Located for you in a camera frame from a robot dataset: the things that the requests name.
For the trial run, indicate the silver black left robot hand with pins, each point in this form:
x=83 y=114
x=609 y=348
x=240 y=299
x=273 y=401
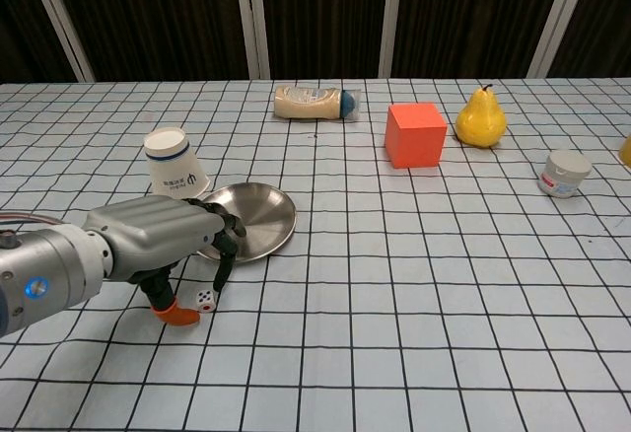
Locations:
x=153 y=225

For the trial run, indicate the white paper cup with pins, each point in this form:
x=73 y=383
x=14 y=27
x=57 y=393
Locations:
x=172 y=165

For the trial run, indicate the small white die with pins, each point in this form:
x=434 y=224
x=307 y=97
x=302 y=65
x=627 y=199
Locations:
x=205 y=300

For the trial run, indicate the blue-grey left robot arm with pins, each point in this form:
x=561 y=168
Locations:
x=44 y=274

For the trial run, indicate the round stainless steel plate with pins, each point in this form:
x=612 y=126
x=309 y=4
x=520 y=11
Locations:
x=263 y=220

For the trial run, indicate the cream mayonnaise squeeze bottle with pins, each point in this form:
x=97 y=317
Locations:
x=305 y=102

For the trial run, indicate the white black checkered tablecloth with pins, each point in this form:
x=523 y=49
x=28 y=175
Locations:
x=394 y=304

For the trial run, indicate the orange cube block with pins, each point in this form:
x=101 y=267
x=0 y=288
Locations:
x=416 y=136

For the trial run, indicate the yellow toy pear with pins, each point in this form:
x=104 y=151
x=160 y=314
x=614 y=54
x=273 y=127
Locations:
x=480 y=121

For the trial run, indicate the small white plastic jar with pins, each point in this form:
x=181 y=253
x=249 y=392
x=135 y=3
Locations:
x=564 y=175

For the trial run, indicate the yellow packing tape roll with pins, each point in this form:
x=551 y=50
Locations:
x=626 y=153

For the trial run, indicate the white aluminium frame post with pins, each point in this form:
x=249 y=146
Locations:
x=59 y=18
x=557 y=18
x=391 y=18
x=254 y=18

